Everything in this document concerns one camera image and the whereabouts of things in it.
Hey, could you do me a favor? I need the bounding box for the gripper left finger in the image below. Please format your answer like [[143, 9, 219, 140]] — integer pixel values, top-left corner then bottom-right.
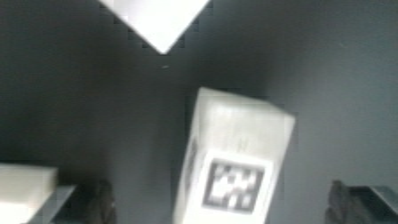
[[34, 181, 118, 224]]

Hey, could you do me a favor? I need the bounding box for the white table leg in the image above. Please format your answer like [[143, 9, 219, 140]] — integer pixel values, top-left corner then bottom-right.
[[173, 87, 296, 224], [0, 163, 59, 224]]

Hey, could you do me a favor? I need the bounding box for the white L-shaped fence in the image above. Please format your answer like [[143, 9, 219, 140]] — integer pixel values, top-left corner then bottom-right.
[[98, 0, 210, 54]]

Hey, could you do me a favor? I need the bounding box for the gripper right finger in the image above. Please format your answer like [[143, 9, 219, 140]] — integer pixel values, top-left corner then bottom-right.
[[324, 180, 398, 224]]

